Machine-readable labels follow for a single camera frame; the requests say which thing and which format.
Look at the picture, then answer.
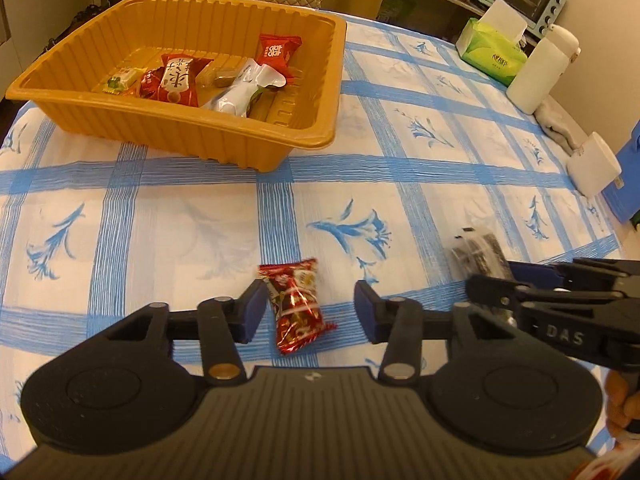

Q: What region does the brown candy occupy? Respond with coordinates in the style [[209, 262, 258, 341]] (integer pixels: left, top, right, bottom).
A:
[[196, 64, 238, 90]]

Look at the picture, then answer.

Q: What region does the dark seaweed packet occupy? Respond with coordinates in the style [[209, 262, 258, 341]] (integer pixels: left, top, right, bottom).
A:
[[450, 227, 516, 291]]

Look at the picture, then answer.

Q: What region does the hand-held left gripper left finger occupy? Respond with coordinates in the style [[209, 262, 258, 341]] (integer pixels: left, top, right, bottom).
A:
[[102, 279, 268, 386]]

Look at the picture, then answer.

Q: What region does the red square snack packet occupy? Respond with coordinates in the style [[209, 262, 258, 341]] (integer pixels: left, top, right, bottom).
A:
[[256, 34, 304, 81]]

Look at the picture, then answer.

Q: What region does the yellow green candy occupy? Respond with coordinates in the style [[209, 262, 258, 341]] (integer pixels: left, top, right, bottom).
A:
[[102, 67, 143, 95]]

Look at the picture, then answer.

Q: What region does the row of shoes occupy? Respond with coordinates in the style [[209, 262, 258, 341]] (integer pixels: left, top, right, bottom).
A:
[[42, 2, 108, 51]]

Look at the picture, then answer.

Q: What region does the white thermos bottle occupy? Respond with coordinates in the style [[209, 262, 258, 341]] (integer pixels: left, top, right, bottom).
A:
[[506, 24, 582, 113]]

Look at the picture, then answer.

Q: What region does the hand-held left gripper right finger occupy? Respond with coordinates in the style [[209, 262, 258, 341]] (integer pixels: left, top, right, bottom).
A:
[[353, 280, 518, 386]]

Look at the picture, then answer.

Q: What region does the green tissue box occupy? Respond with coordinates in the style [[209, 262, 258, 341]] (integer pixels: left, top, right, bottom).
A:
[[456, 0, 530, 87]]

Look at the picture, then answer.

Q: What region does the silver green snack packet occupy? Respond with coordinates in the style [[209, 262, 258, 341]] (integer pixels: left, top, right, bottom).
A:
[[201, 58, 287, 117]]

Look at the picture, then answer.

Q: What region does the large red snack packet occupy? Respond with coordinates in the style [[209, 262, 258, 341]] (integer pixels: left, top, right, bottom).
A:
[[157, 53, 213, 108]]

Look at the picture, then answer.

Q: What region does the red candy white label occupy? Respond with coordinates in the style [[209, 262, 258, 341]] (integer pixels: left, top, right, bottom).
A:
[[137, 66, 163, 100]]

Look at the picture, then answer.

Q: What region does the person's right hand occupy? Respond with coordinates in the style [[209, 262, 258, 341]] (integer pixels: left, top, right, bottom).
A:
[[604, 372, 640, 436]]

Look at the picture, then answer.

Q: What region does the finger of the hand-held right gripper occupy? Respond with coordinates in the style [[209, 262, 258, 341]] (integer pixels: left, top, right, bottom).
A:
[[466, 276, 640, 318], [506, 257, 640, 287]]

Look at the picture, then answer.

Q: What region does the grey cloth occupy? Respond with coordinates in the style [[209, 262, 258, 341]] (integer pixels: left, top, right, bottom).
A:
[[534, 95, 588, 156]]

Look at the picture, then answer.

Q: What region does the blue thermos jug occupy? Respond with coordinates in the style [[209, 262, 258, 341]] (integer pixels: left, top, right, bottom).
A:
[[605, 120, 640, 226]]

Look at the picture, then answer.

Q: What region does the blue checked tablecloth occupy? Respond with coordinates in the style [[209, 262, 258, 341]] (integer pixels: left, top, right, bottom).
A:
[[0, 7, 623, 461]]

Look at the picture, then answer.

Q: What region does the orange plastic tray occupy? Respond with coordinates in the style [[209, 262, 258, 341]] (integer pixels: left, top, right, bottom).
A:
[[5, 0, 348, 172]]

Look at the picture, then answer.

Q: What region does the white cup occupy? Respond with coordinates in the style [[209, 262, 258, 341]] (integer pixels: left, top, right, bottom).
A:
[[566, 131, 622, 198]]

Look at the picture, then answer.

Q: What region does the white cabinet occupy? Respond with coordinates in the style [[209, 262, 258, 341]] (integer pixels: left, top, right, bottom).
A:
[[0, 0, 108, 66]]

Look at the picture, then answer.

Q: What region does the shiny red snack packet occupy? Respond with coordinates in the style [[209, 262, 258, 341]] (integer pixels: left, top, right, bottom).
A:
[[256, 258, 337, 357]]

